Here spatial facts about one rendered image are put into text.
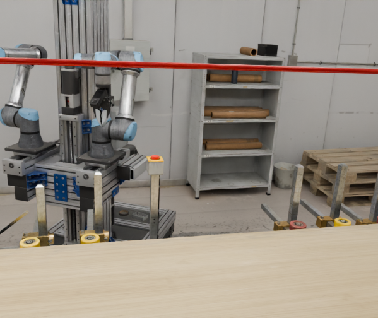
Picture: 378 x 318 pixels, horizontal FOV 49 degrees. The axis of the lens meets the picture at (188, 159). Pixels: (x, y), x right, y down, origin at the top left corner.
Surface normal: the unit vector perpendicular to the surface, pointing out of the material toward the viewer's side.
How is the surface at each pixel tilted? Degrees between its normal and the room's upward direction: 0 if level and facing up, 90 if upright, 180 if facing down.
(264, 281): 0
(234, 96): 90
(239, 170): 90
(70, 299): 0
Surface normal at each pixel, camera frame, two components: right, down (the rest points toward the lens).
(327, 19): 0.25, 0.31
